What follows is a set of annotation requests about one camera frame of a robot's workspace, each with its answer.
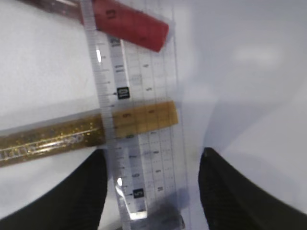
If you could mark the red glitter pen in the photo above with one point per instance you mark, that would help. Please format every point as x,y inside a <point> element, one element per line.
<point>113,18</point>

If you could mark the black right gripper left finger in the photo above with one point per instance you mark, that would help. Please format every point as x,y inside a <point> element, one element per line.
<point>76,203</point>

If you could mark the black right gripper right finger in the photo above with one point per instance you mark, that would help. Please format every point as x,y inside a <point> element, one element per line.
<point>231,201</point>

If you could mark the gold glitter pen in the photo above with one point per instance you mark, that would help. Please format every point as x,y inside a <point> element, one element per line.
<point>85,131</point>

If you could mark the clear plastic ruler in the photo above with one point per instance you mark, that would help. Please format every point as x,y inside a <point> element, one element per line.
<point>137,91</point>

